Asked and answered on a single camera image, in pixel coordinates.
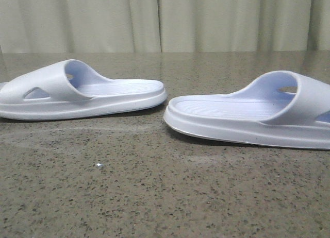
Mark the light blue slipper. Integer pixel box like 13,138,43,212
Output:
1,59,167,121
164,71,329,149

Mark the beige background curtain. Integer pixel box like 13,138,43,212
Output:
1,0,329,53

